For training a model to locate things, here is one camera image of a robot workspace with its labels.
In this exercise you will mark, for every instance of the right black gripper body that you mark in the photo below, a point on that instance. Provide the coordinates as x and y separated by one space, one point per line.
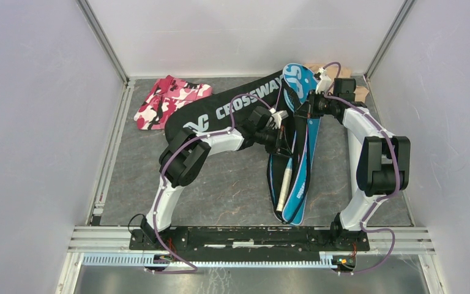
319 105

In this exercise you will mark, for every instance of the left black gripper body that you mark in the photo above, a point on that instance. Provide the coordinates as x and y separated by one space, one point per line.
270 138

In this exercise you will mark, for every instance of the blue Sport racket bag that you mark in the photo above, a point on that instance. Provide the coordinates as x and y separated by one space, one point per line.
301 134

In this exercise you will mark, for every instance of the black Crossway racket bag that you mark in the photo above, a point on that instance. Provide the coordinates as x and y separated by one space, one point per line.
215 112

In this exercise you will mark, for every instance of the white shuttlecock tube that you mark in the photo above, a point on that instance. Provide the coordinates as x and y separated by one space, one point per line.
354 153

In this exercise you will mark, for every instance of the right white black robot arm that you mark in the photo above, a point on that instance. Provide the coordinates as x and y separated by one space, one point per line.
378 159

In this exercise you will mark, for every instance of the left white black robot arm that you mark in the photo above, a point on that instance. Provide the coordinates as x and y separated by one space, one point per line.
187 152

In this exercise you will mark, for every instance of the beige folded cloth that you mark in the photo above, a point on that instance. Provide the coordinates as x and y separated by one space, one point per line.
334 71

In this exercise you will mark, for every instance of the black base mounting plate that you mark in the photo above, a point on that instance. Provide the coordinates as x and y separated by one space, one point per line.
250 244

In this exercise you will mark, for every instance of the pink camouflage racket bag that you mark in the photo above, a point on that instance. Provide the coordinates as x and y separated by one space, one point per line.
168 95

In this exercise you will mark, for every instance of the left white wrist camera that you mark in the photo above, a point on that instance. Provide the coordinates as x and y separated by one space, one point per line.
276 118

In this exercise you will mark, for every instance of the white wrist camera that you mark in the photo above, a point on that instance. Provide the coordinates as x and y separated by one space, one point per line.
276 118
324 81

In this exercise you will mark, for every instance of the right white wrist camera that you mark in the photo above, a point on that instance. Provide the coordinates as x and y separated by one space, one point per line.
324 81

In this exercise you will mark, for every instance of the white slotted cable duct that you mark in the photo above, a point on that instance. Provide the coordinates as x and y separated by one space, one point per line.
163 261

